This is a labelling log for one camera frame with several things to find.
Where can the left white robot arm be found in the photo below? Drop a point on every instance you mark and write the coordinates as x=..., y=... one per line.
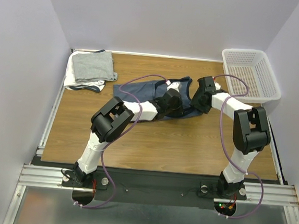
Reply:
x=109, y=124

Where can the aluminium frame rail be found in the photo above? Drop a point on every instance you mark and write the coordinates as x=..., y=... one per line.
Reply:
x=40, y=176

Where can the white plastic basket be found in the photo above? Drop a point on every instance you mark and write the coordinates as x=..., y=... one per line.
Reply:
x=249, y=68

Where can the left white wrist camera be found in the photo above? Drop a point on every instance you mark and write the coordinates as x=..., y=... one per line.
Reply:
x=176, y=85

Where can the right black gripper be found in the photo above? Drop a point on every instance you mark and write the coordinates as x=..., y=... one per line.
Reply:
x=197, y=100

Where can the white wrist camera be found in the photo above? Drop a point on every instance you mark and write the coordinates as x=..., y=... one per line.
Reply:
x=176, y=85
x=217, y=86

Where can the folded white tank top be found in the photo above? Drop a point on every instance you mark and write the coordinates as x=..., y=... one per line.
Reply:
x=71, y=84

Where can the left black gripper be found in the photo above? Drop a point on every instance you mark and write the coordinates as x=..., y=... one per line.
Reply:
x=179, y=111

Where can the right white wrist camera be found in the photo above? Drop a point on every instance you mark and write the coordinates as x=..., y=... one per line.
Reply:
x=217, y=86

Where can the folded grey tank top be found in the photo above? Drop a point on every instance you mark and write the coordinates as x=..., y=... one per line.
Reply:
x=94, y=67

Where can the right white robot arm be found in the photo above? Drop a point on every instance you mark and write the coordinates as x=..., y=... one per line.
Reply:
x=250, y=131

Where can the blue tank top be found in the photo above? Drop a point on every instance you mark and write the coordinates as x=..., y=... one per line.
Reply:
x=148, y=90

